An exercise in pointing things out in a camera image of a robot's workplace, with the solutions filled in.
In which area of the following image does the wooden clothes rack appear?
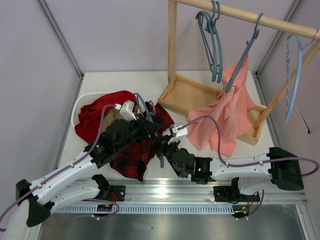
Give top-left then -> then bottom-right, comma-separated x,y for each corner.
158,0 -> 320,146

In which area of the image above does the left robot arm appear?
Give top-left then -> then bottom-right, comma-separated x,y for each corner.
16,118 -> 161,228

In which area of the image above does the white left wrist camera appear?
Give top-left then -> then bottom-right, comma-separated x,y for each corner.
114,100 -> 137,121

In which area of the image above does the white slotted cable duct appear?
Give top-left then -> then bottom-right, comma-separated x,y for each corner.
55,203 -> 248,215

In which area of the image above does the light blue hanger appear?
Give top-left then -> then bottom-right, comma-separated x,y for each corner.
284,34 -> 304,122

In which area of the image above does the aluminium mounting rail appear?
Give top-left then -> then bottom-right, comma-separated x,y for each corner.
57,177 -> 308,207

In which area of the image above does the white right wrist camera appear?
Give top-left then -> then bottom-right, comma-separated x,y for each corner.
167,122 -> 188,145

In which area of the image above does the red plaid skirt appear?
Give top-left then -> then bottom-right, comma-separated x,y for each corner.
110,103 -> 174,182

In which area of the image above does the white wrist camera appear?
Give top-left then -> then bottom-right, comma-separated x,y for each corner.
167,122 -> 188,145
114,100 -> 137,121

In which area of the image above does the white laundry basket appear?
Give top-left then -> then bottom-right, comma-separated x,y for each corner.
71,92 -> 115,127

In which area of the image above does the tan garment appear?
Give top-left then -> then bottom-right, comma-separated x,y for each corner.
101,105 -> 138,132

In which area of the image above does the teal hanger holding shirt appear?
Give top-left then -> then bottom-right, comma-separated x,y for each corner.
224,12 -> 264,94

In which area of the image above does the pink shirt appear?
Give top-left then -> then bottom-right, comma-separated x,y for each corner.
187,56 -> 255,157

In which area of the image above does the red garment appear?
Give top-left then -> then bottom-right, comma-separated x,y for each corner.
74,90 -> 136,144

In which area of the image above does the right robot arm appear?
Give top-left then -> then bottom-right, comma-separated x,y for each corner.
152,135 -> 304,196

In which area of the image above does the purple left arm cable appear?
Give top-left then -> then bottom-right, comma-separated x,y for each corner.
0,103 -> 118,231

